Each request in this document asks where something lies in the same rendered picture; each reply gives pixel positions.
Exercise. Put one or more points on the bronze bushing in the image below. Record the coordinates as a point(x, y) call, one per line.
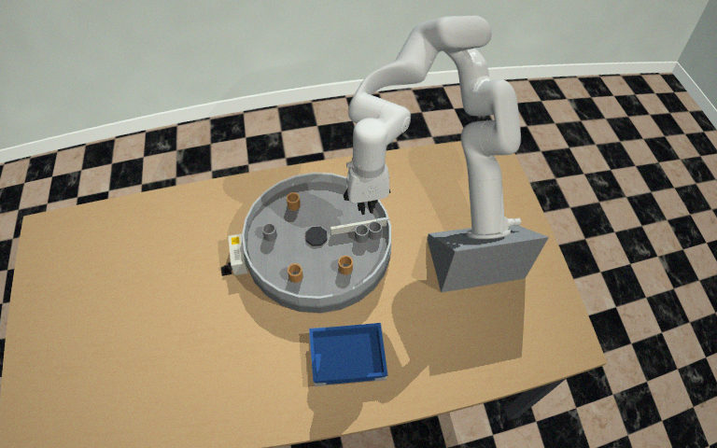
point(293, 205)
point(295, 268)
point(345, 260)

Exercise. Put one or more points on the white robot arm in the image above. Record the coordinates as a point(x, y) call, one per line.
point(480, 140)

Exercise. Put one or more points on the grey metal ring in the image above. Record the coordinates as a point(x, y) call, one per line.
point(269, 236)
point(364, 237)
point(375, 225)

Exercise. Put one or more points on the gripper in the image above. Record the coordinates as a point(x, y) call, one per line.
point(360, 189)

